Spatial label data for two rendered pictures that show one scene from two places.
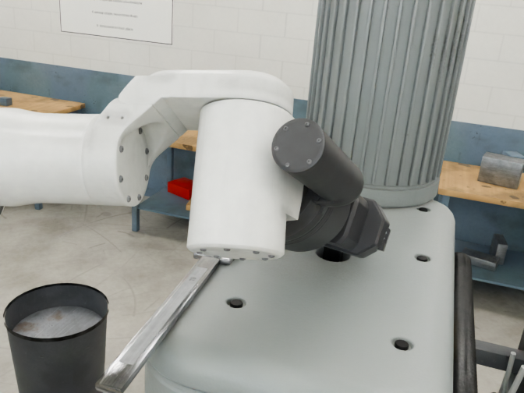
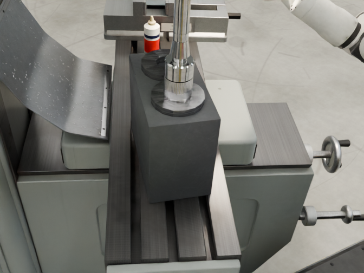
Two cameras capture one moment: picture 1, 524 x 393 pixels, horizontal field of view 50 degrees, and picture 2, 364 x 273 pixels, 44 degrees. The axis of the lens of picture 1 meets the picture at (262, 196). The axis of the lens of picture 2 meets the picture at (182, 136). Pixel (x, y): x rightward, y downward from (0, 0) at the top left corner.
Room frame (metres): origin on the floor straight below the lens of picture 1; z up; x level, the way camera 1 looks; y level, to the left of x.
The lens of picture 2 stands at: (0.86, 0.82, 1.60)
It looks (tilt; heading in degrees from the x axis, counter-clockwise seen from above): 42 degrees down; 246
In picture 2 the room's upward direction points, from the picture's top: 4 degrees clockwise
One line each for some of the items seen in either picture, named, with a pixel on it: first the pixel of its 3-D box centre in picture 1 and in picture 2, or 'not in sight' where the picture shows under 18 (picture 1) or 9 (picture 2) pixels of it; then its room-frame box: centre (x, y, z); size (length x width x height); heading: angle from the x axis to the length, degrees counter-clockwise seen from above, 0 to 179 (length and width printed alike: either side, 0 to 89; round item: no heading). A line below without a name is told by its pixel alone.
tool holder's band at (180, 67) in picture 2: not in sight; (179, 62); (0.63, 0.26, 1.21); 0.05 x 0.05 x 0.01
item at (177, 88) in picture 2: not in sight; (178, 79); (0.63, 0.26, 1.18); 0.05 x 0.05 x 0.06
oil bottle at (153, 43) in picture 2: not in sight; (151, 35); (0.53, -0.18, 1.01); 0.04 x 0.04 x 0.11
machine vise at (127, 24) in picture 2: not in sight; (166, 11); (0.44, -0.30, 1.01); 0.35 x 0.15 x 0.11; 161
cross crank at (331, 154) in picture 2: not in sight; (319, 154); (0.06, 0.06, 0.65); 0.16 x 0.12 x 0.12; 163
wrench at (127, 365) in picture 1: (179, 299); not in sight; (0.42, 0.06, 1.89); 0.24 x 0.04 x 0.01; 166
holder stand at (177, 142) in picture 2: not in sight; (170, 121); (0.62, 0.21, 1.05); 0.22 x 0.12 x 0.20; 82
